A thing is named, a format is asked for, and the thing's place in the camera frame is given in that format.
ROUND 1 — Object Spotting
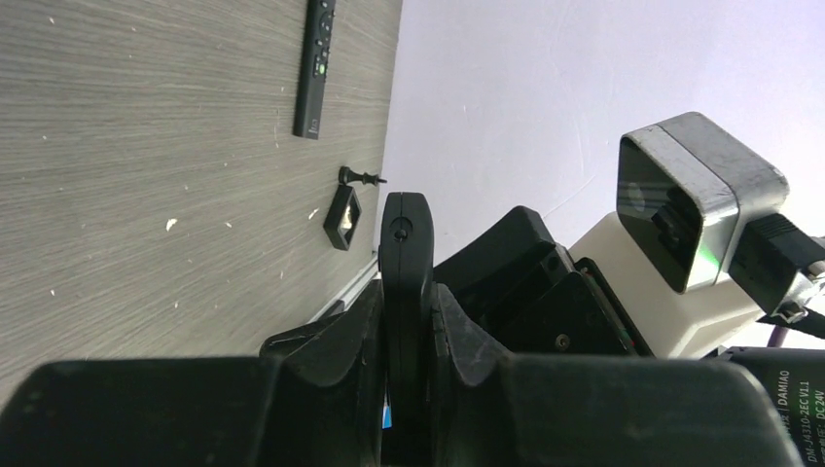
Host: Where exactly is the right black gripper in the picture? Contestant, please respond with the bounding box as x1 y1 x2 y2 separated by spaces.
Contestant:
434 206 654 357

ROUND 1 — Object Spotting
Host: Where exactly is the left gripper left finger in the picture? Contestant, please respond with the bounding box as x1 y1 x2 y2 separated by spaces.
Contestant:
1 282 384 466

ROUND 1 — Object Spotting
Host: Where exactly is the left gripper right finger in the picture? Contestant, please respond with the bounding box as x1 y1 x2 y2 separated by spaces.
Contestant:
432 285 802 466

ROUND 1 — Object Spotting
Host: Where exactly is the black remote control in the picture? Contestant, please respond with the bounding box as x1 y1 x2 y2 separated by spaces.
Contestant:
293 0 337 140

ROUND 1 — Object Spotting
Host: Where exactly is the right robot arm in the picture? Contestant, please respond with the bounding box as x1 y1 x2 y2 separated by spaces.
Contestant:
430 206 824 466

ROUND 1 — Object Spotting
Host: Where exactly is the small black peg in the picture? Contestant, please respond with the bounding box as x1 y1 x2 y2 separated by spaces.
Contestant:
338 166 386 186

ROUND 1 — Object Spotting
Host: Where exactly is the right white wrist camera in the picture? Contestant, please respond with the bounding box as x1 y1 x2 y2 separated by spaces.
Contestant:
571 111 824 358

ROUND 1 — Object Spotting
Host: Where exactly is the small black square frame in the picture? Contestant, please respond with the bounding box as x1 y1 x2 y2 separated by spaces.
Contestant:
323 185 362 251

